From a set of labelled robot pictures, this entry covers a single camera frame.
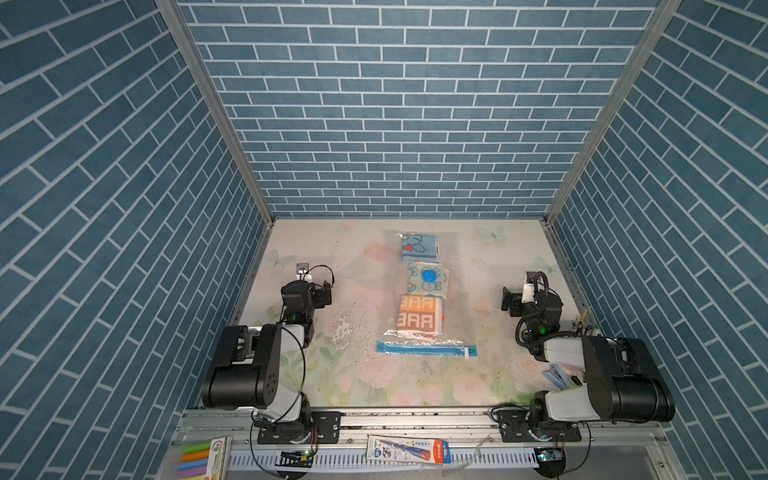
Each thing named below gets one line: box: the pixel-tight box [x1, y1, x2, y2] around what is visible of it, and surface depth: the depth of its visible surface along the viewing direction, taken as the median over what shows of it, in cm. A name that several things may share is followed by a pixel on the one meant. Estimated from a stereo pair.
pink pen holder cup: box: [544, 336, 585, 378], surface depth 66 cm
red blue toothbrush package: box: [366, 434, 452, 464], surface depth 71 cm
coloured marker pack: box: [178, 436, 233, 480], surface depth 69 cm
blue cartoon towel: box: [401, 234, 441, 263], surface depth 111 cm
